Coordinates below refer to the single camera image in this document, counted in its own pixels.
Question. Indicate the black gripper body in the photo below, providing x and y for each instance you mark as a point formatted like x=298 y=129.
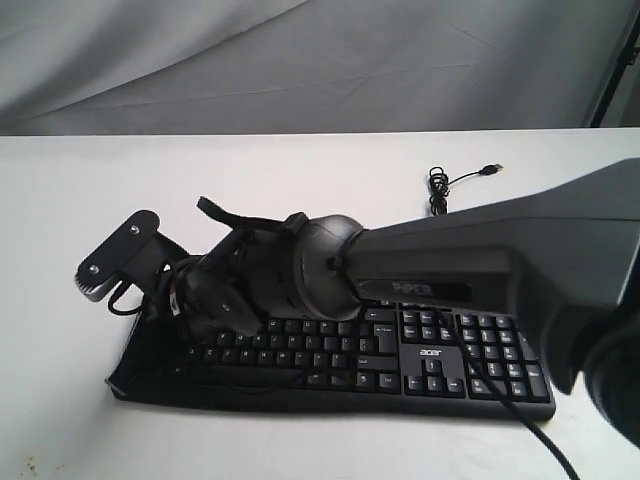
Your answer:
x=183 y=293

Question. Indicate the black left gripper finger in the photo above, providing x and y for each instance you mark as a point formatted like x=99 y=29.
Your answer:
x=144 y=351

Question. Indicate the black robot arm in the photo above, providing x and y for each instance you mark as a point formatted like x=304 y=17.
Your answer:
x=563 y=264

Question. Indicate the black acer keyboard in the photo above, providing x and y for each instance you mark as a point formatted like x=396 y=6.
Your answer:
x=394 y=358

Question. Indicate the grey backdrop cloth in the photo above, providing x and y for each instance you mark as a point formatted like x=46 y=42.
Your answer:
x=285 y=67

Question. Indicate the black stand pole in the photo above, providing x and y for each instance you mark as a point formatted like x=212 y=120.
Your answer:
x=618 y=104

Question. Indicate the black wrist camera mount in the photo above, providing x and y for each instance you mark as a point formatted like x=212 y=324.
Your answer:
x=125 y=255

